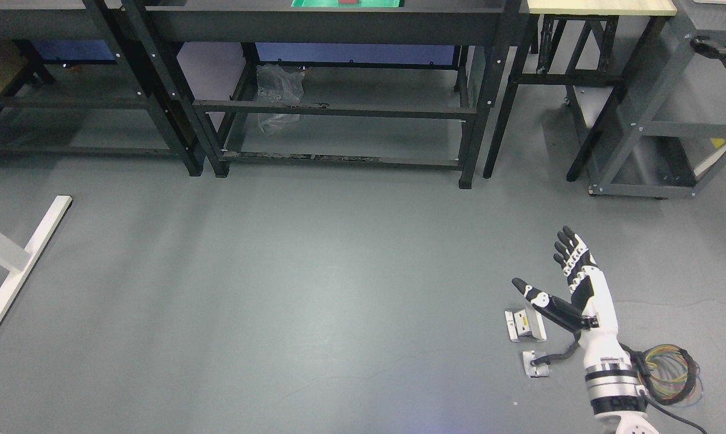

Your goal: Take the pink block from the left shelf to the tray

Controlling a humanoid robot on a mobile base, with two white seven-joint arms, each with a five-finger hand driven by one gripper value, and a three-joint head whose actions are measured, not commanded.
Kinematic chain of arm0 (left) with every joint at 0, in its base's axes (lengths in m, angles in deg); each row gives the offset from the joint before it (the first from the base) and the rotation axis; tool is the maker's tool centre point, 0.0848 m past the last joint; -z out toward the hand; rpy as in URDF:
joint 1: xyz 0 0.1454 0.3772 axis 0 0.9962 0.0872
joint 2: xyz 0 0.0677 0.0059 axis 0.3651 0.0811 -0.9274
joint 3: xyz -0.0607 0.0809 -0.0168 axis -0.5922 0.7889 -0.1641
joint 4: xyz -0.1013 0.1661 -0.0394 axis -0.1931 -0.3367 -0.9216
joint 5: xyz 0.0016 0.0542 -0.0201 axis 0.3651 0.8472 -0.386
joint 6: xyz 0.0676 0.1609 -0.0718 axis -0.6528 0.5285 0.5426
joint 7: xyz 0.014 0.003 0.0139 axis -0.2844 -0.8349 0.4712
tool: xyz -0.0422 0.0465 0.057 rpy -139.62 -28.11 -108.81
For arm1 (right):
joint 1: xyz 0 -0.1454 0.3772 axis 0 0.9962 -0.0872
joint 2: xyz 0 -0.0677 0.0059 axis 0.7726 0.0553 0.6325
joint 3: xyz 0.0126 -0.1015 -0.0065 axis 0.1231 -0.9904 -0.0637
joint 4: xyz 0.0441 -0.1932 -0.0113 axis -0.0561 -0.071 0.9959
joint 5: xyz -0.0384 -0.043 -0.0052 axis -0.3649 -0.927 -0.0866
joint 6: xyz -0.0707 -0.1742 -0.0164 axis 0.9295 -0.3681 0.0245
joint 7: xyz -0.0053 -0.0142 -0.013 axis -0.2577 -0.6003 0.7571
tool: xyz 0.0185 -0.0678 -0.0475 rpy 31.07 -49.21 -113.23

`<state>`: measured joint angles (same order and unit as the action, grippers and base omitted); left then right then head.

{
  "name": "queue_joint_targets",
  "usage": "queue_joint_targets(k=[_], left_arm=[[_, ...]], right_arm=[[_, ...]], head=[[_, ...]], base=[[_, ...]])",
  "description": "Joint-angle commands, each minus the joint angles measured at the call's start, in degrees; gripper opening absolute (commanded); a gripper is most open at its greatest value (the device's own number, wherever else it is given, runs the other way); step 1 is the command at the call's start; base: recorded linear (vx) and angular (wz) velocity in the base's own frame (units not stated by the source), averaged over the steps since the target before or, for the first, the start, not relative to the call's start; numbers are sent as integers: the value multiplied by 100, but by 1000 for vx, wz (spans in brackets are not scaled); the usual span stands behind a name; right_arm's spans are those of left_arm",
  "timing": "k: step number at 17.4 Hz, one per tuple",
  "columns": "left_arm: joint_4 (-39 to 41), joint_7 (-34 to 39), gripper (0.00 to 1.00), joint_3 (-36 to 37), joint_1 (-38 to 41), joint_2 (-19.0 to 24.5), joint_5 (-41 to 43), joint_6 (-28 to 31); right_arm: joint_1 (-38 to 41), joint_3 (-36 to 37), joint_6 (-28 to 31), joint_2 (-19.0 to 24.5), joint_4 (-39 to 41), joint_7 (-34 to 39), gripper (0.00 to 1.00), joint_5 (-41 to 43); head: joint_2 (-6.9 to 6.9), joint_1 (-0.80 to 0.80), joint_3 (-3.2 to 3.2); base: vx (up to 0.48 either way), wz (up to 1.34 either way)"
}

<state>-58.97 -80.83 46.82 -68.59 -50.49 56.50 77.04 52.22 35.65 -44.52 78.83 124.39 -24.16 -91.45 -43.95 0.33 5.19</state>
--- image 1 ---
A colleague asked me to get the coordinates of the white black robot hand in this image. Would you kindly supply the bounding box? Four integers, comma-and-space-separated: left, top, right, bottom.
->
512, 226, 630, 368

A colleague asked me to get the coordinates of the white robot forearm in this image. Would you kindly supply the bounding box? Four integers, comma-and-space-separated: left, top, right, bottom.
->
584, 356, 659, 433

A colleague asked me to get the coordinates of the black metal shelf rack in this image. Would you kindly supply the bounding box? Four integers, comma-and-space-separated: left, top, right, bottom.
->
126, 1, 524, 189

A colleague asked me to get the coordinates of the green plastic tray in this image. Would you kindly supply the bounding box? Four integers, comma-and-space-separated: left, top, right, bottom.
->
290, 0, 404, 8

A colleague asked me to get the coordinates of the black left shelf rack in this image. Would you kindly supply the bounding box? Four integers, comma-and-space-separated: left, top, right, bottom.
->
0, 1, 205, 176

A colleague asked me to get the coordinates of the small grey floor socket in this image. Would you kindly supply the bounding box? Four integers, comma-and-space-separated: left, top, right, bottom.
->
521, 351, 550, 379

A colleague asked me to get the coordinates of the grey metal cart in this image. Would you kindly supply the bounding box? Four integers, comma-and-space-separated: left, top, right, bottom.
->
575, 1, 726, 200

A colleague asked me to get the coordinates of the wooden top black table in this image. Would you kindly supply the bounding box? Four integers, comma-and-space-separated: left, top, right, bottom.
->
482, 1, 677, 179

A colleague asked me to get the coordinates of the clear plastic bag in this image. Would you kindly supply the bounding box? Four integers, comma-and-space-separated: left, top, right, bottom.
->
256, 64, 305, 136

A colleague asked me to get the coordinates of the white desk foot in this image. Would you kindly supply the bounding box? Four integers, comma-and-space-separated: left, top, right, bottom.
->
0, 195, 74, 324

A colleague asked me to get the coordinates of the coloured wire bundle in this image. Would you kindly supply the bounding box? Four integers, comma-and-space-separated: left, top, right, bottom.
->
637, 344, 704, 408

